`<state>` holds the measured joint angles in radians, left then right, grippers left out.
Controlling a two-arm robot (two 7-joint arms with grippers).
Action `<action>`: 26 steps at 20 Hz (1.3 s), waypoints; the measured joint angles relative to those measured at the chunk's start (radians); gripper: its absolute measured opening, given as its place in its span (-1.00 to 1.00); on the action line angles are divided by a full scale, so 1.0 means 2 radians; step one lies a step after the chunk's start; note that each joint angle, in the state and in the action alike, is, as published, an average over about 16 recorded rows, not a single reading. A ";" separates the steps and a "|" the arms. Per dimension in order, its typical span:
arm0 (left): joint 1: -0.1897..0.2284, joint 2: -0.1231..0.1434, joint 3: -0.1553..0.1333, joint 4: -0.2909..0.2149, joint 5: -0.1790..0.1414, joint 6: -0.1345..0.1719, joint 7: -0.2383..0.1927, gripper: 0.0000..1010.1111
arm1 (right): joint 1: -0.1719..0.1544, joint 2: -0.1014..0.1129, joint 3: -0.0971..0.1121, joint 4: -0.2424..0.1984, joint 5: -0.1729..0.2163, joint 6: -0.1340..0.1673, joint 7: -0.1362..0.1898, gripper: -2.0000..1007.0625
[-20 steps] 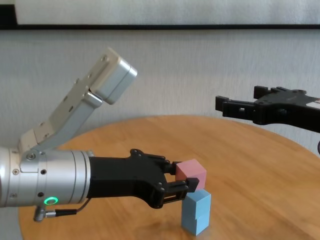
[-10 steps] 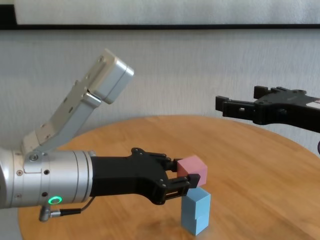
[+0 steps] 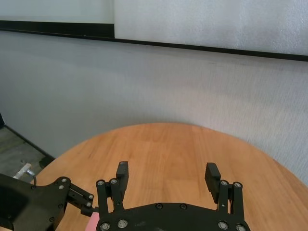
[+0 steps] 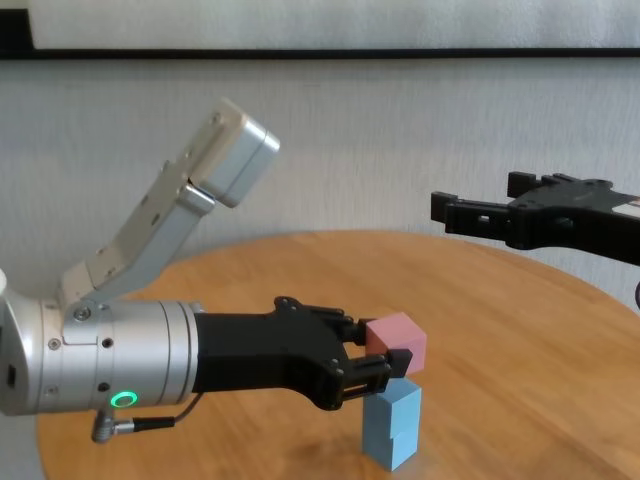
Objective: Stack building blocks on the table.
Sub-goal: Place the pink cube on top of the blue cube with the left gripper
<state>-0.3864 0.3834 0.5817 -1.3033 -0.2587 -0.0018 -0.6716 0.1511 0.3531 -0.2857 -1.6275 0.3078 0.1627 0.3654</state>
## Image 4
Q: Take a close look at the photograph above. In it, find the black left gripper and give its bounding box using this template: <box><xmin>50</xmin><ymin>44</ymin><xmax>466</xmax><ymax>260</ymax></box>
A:
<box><xmin>192</xmin><ymin>295</ymin><xmax>414</xmax><ymax>412</ymax></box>

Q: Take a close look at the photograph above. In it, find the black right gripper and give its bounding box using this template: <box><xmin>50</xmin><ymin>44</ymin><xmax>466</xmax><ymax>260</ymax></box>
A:
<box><xmin>429</xmin><ymin>171</ymin><xmax>640</xmax><ymax>269</ymax></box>

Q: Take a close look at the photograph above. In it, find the pink cube block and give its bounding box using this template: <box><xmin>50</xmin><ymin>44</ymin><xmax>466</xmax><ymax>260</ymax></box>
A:
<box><xmin>364</xmin><ymin>312</ymin><xmax>428</xmax><ymax>375</ymax></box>

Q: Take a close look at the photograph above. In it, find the blue cube block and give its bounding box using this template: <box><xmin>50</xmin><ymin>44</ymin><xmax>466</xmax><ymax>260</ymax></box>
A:
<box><xmin>360</xmin><ymin>427</ymin><xmax>419</xmax><ymax>473</ymax></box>
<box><xmin>362</xmin><ymin>377</ymin><xmax>423</xmax><ymax>441</ymax></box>

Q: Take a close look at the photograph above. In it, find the left arm cable with plug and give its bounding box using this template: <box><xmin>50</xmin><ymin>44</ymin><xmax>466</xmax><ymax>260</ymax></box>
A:
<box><xmin>91</xmin><ymin>389</ymin><xmax>204</xmax><ymax>444</ymax></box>

